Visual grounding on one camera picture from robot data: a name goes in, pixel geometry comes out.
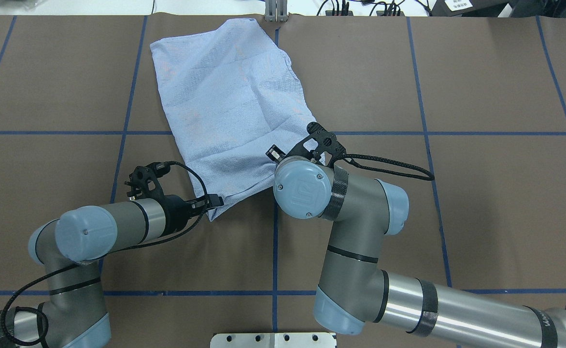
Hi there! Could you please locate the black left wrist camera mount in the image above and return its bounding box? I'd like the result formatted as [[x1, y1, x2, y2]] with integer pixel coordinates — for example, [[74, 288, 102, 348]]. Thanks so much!
[[124, 161, 170, 201]]

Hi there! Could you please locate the grey orange USB hub right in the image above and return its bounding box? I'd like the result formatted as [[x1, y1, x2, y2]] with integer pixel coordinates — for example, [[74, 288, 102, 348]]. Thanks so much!
[[369, 0, 405, 17]]

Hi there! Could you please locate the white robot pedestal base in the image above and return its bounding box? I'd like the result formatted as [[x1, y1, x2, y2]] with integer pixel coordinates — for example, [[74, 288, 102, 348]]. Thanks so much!
[[210, 332, 338, 348]]

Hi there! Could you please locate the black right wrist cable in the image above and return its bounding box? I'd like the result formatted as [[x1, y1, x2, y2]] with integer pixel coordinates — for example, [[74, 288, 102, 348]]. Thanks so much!
[[336, 153, 435, 182]]

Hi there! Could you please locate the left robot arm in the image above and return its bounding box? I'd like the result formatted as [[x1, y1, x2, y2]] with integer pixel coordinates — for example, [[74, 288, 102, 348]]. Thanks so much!
[[0, 194, 223, 348]]

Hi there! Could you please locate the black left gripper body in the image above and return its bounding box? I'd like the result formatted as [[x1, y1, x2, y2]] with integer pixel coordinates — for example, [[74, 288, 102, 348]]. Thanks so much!
[[161, 195, 201, 236]]

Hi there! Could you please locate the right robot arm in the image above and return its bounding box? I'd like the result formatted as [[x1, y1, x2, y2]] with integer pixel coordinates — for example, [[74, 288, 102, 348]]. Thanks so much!
[[266, 145, 566, 348]]

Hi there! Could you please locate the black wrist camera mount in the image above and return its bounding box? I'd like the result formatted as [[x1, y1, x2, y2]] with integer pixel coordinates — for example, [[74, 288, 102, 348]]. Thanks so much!
[[124, 161, 170, 201], [285, 121, 347, 168]]

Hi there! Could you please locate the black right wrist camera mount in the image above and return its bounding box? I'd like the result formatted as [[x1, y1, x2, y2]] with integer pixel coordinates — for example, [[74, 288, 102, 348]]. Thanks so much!
[[285, 121, 347, 168]]

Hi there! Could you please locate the grey orange usb hub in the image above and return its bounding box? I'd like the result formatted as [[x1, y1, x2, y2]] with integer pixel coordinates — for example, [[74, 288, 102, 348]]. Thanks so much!
[[318, 0, 354, 17], [369, 0, 405, 17]]

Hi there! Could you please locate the dark labelled box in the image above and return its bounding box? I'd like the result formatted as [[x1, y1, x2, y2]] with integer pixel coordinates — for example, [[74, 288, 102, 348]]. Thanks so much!
[[430, 0, 511, 17]]

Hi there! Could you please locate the light blue striped shirt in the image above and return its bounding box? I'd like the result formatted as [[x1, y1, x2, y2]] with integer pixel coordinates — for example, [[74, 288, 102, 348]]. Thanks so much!
[[150, 18, 315, 221]]

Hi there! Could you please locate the grey orange USB hub left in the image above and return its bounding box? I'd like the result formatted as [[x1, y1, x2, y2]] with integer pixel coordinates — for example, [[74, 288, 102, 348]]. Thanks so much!
[[318, 0, 354, 17]]

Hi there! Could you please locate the aluminium frame post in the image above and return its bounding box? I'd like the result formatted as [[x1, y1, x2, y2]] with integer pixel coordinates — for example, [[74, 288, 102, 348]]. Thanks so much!
[[264, 0, 289, 22]]

